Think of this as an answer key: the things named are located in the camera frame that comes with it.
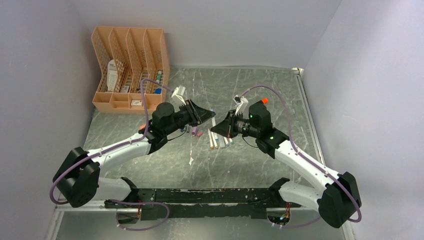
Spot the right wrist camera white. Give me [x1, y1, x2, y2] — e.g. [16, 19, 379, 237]
[233, 95, 249, 116]

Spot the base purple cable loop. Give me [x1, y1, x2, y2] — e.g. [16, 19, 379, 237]
[115, 202, 171, 232]

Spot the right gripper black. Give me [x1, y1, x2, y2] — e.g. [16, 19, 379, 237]
[212, 109, 260, 139]

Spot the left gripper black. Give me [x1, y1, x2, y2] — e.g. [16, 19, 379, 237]
[164, 99, 216, 136]

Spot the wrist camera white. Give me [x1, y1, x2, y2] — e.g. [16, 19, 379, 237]
[233, 95, 249, 116]
[171, 85, 186, 106]

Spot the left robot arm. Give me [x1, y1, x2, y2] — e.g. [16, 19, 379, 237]
[49, 99, 216, 208]

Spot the white packet in organizer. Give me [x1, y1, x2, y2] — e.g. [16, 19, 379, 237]
[106, 59, 118, 92]

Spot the orange file organizer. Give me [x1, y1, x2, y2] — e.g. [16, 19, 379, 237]
[91, 26, 171, 114]

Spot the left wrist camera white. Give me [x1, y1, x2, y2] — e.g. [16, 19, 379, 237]
[171, 85, 186, 106]

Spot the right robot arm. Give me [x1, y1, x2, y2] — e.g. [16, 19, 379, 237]
[211, 101, 362, 228]

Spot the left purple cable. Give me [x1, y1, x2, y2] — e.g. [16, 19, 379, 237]
[49, 78, 175, 206]

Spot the black base frame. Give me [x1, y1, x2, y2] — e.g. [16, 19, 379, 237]
[104, 188, 288, 221]

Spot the white marker orange end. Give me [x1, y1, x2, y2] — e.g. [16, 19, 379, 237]
[207, 128, 215, 150]

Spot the green white tube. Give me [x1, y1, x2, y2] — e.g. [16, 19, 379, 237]
[156, 70, 163, 83]

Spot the small box in tray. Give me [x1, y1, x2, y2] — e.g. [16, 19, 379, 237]
[130, 99, 143, 107]

